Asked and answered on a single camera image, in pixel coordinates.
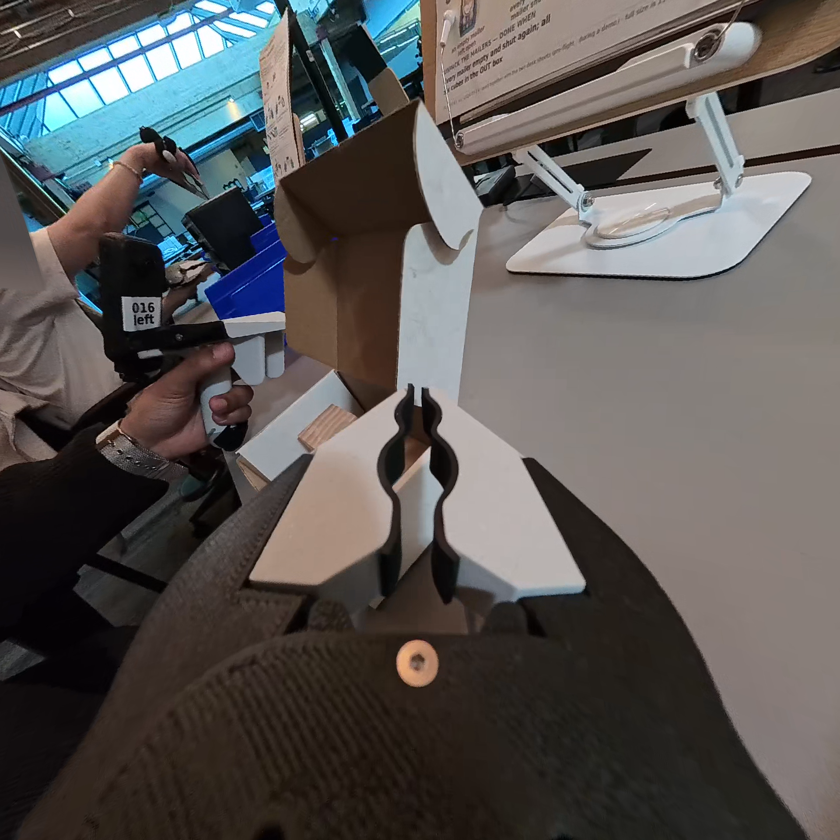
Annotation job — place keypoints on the grey desk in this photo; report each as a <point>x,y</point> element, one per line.
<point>656,394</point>

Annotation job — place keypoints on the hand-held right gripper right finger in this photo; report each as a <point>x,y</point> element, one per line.
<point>512,538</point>

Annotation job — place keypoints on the wooden board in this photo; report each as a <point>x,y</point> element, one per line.
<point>787,59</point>

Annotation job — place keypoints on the printed instruction sheet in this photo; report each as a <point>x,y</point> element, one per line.
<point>525,59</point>

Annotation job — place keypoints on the silver wristwatch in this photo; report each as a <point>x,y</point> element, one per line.
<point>141,456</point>

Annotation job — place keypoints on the white cardboard mailer box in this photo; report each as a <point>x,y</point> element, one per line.
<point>367,262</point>

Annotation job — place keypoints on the person's left hand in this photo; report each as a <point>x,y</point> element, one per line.
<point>164,413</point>

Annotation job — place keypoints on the white document stand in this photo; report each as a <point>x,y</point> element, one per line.
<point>656,253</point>

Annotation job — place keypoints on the cardboard sign panel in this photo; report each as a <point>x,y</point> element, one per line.
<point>282,98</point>

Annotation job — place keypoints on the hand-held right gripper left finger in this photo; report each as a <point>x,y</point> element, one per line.
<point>328,525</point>

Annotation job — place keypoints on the wooden cube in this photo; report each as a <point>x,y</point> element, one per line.
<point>328,428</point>

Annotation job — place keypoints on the blue plastic bin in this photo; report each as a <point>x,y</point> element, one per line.
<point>249,295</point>
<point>266,237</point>

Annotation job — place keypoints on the person's left forearm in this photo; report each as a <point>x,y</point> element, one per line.
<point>59,499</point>

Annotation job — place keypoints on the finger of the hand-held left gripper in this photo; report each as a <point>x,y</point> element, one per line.
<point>259,325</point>

